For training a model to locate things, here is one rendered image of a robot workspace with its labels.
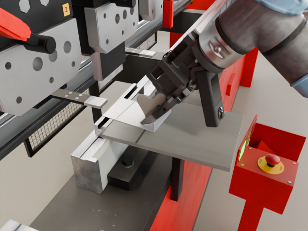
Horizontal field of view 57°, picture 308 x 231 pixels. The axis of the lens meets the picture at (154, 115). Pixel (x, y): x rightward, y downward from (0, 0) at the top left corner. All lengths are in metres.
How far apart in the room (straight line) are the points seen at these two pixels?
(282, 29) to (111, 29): 0.26
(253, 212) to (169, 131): 0.57
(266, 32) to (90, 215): 0.46
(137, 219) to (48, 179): 1.41
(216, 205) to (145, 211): 1.18
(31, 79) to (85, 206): 0.34
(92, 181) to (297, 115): 2.24
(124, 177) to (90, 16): 0.34
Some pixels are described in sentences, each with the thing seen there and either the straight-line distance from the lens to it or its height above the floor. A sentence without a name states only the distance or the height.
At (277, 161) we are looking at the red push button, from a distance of 0.87.
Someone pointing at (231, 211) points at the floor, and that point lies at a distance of 1.76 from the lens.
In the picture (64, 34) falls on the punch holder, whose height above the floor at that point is 1.24.
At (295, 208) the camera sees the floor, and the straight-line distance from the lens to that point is 1.89.
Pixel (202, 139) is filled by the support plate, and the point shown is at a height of 1.00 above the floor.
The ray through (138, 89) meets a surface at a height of 1.00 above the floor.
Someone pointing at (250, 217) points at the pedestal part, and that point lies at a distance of 1.10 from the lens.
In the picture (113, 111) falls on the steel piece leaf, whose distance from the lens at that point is 0.66.
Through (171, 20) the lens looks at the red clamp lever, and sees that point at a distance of 0.69.
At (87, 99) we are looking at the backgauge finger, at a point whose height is 1.00.
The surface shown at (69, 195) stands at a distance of 0.66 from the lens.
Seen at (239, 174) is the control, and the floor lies 0.75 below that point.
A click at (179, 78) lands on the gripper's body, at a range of 0.51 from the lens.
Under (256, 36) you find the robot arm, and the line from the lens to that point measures 0.45.
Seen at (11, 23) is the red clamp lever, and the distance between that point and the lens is 0.29.
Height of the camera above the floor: 1.36
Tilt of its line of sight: 35 degrees down
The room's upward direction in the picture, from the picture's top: straight up
